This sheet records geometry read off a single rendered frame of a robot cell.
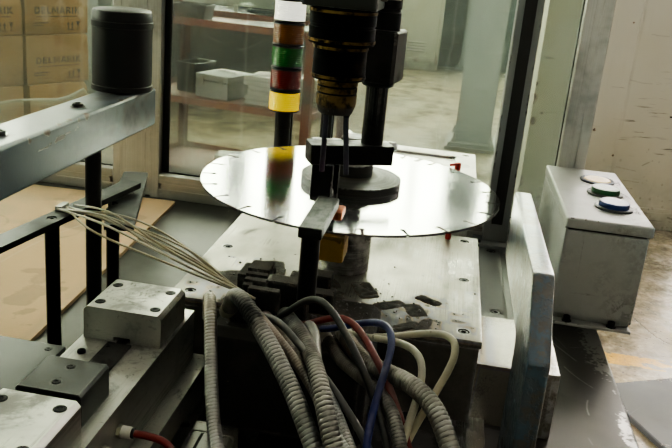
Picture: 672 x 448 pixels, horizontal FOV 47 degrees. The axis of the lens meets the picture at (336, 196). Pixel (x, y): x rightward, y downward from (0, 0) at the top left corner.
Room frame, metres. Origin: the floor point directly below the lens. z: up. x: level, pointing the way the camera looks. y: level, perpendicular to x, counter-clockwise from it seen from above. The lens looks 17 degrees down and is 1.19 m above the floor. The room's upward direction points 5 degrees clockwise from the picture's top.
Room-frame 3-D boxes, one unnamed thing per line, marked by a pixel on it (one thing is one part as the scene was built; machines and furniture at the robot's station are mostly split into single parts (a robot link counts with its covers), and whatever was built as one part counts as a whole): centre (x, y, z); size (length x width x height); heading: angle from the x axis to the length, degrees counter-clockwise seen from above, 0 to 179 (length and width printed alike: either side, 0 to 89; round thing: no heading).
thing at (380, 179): (0.83, -0.01, 0.96); 0.11 x 0.11 x 0.03
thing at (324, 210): (0.64, 0.01, 0.95); 0.10 x 0.03 x 0.07; 172
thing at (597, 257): (1.08, -0.37, 0.82); 0.28 x 0.11 x 0.15; 172
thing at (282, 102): (1.12, 0.09, 0.98); 0.05 x 0.04 x 0.03; 82
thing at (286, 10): (1.12, 0.09, 1.11); 0.05 x 0.04 x 0.03; 82
